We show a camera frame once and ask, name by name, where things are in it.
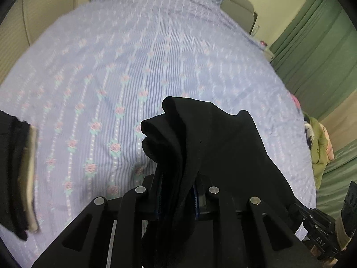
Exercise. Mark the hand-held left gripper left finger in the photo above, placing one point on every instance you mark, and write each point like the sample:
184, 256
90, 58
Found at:
131, 209

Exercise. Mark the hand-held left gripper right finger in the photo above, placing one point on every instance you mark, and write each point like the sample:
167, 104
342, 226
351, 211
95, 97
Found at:
223, 215

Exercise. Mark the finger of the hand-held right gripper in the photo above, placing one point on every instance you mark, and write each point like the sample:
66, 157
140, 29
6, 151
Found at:
298, 212

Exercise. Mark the black pants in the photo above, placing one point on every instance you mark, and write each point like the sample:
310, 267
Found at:
14, 173
212, 145

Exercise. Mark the folded black pants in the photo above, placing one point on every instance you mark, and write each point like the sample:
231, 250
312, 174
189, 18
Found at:
14, 173

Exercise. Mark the person's right hand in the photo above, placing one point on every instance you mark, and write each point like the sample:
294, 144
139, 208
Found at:
344, 233

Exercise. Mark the green jacket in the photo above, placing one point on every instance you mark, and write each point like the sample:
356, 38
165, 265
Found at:
319, 150

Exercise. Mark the pink garment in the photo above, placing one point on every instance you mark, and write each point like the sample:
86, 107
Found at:
329, 142

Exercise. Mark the grey white patterned cloth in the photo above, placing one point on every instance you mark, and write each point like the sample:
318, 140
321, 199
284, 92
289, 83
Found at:
309, 134

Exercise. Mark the folded white cloth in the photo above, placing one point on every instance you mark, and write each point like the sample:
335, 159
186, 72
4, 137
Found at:
32, 178

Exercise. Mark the pink cloth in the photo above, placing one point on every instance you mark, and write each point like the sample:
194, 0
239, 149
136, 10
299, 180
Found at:
295, 102

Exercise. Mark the purple floral bedsheet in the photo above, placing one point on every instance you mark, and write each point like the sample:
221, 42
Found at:
139, 61

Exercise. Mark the green curtain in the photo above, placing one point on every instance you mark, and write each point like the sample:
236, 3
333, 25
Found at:
320, 61

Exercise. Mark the white nightstand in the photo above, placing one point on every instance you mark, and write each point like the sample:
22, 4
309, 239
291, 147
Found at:
266, 48

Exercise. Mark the small pink item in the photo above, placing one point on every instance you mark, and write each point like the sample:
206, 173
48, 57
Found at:
262, 43

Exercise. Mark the small clear bottle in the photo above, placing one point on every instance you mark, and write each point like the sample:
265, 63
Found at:
255, 30

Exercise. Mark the grey bed headboard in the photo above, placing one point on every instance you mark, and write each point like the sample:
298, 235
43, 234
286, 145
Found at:
239, 8

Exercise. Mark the white louvered wardrobe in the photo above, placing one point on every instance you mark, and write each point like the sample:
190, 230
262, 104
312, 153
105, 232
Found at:
41, 11

